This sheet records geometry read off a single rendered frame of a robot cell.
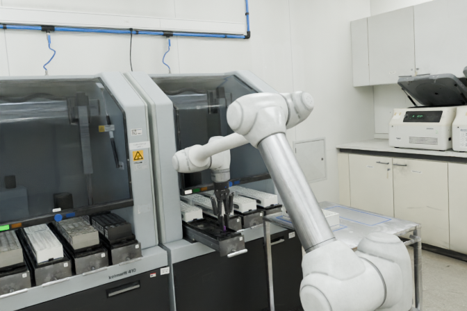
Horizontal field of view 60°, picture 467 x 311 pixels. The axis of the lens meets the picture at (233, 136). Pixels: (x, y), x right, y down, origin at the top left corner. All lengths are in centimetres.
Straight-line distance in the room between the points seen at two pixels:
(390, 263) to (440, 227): 260
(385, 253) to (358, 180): 300
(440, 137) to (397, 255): 248
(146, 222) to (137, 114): 52
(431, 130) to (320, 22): 152
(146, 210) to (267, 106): 93
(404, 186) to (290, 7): 196
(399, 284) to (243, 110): 70
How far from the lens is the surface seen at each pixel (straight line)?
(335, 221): 192
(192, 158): 177
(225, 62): 353
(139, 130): 197
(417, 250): 206
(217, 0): 360
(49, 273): 188
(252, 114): 130
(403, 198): 403
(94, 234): 196
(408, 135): 389
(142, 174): 199
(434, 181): 383
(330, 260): 120
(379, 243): 133
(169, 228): 210
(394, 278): 133
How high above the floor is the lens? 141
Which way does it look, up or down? 5 degrees down
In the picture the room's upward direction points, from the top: 4 degrees counter-clockwise
